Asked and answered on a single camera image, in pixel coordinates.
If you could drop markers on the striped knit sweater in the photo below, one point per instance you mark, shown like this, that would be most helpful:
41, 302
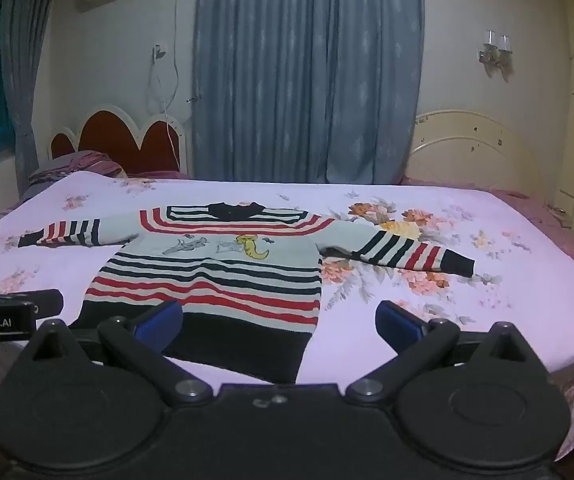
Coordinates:
247, 270

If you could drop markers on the wide blue-grey curtain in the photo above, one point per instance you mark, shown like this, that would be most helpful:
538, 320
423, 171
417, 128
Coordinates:
307, 70

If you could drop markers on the striped pink pillow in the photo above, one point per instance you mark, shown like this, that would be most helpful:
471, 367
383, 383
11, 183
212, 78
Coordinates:
79, 165

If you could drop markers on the red scalloped headboard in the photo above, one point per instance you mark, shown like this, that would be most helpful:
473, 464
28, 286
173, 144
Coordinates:
112, 140

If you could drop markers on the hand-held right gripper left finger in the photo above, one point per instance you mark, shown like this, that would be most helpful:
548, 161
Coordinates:
159, 321

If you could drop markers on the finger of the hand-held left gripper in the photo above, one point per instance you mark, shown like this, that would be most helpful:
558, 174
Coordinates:
49, 304

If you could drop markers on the narrow blue-grey curtain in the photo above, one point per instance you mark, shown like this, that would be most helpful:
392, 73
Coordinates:
29, 60

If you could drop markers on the floral bed sheet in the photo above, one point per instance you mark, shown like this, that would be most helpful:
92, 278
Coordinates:
417, 300

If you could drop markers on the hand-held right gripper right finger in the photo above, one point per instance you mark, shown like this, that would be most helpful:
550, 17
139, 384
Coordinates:
398, 322

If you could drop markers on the pink bed sheet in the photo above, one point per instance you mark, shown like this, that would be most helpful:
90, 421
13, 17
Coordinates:
567, 240

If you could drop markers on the cream curved headboard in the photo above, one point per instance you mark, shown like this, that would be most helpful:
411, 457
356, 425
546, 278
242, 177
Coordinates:
467, 145

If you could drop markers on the wall lamp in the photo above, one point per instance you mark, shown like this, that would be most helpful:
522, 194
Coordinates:
496, 52

